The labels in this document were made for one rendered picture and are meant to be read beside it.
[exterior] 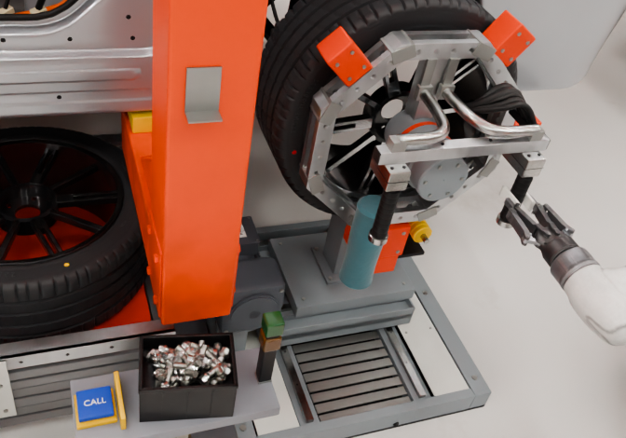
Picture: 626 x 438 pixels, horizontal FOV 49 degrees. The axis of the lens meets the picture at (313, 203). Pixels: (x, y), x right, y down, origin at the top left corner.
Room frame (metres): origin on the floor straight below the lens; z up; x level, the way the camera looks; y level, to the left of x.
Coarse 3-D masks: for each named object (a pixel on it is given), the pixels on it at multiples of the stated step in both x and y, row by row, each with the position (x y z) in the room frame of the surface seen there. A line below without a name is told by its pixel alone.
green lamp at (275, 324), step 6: (270, 312) 0.97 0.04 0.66; (276, 312) 0.97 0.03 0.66; (264, 318) 0.95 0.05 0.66; (270, 318) 0.95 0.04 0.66; (276, 318) 0.95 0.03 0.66; (282, 318) 0.96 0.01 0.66; (264, 324) 0.94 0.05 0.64; (270, 324) 0.93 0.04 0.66; (276, 324) 0.94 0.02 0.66; (282, 324) 0.94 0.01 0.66; (264, 330) 0.94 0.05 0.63; (270, 330) 0.93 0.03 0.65; (276, 330) 0.94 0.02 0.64; (282, 330) 0.94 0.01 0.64; (270, 336) 0.93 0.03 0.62
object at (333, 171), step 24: (456, 72) 1.57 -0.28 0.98; (480, 72) 1.61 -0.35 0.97; (384, 96) 1.50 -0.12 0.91; (408, 96) 1.57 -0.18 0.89; (336, 120) 1.45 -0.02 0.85; (360, 120) 1.47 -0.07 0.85; (384, 120) 1.54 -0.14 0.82; (456, 120) 1.67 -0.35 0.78; (336, 144) 1.68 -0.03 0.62; (360, 144) 1.47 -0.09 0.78; (336, 168) 1.54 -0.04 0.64; (360, 168) 1.60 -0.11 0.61; (360, 192) 1.48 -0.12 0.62
